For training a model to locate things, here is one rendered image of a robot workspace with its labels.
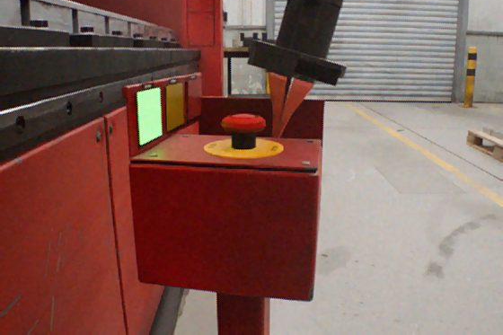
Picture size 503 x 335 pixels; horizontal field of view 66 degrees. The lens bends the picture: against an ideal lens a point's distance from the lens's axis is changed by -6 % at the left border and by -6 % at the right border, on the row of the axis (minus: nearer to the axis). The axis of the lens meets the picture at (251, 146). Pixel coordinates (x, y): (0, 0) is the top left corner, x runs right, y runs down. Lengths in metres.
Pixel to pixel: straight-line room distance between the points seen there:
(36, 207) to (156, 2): 1.73
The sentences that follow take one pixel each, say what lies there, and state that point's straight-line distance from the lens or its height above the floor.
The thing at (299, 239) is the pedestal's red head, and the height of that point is 0.72.
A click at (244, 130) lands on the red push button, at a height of 0.80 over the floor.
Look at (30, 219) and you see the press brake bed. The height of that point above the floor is 0.70.
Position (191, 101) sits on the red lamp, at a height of 0.81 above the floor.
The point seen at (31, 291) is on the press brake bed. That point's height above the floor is 0.63.
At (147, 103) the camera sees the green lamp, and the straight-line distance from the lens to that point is 0.37.
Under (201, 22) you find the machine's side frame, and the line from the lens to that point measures 2.09.
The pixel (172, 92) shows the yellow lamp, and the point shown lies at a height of 0.82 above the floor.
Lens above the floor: 0.87
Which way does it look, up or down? 13 degrees down
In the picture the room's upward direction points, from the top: straight up
